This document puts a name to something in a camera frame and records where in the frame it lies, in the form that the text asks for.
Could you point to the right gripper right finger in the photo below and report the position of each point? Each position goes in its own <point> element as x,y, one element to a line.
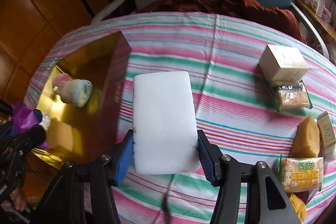
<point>266,200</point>

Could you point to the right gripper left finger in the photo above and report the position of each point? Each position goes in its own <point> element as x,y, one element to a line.
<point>82,193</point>

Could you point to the purple snack packet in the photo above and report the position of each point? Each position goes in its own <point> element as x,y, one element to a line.
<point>24,118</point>

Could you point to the yellow biscuit packet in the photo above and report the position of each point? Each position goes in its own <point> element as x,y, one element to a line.
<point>301,175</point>

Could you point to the cream blue sock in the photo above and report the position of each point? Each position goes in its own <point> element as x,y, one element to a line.
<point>76,92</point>

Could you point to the yellow sponge block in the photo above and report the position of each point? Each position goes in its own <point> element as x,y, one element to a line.
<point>60,138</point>
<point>307,140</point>

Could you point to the white foam block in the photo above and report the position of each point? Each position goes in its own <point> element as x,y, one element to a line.
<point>164,124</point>

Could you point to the gold lined brown box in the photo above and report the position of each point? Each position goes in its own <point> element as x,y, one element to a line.
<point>103,62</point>

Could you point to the small green label box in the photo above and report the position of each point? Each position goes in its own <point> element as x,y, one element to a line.
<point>326,131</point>

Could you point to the green cracker packet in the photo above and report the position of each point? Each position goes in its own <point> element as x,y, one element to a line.
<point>293,96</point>

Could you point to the striped pink green bedsheet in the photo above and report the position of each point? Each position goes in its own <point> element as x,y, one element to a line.
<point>232,103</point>

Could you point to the cream cardboard box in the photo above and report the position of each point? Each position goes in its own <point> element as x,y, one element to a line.
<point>282,64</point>

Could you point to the wooden wardrobe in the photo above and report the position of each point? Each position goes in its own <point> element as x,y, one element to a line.
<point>29,30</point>

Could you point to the wooden side desk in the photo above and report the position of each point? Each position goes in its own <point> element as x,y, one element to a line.
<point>328,32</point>

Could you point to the dark red blanket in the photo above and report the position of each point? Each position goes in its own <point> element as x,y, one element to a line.
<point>282,20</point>

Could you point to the white boxes on desk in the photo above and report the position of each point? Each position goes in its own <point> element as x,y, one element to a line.
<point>320,9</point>

